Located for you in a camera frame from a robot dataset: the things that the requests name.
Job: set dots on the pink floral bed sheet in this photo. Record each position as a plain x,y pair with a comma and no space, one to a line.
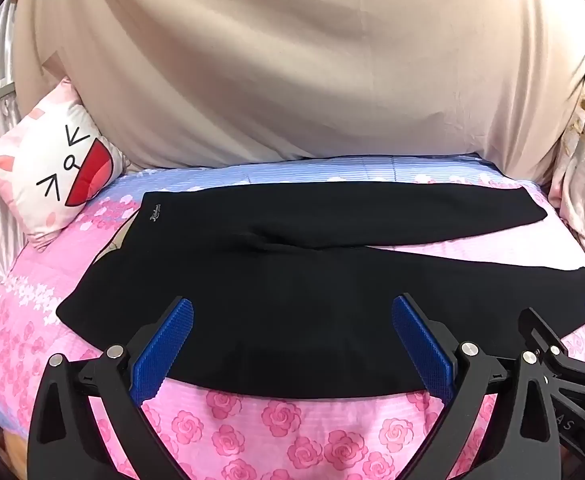
282,425

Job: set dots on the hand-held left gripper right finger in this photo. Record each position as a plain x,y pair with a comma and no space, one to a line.
421,347

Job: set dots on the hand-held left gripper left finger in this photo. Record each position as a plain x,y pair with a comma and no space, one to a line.
165,347

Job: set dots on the black pants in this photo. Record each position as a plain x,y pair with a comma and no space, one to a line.
272,285

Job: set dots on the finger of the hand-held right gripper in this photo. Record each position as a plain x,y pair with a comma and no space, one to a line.
542,332

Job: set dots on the cat face pillow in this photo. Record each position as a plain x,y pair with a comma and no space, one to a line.
57,160

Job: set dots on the beige curtain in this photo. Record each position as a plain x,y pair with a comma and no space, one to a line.
297,60

